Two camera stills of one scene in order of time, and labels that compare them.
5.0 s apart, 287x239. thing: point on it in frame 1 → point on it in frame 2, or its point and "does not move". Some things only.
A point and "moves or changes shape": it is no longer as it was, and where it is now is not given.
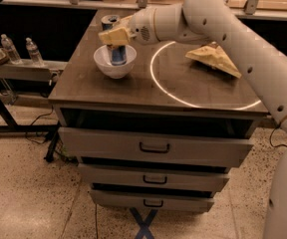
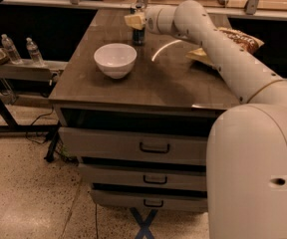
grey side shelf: x=25 y=70 does not move
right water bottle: x=34 y=53 does not move
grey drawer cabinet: x=153 y=126 does not move
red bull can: x=118 y=53 moves or changes shape
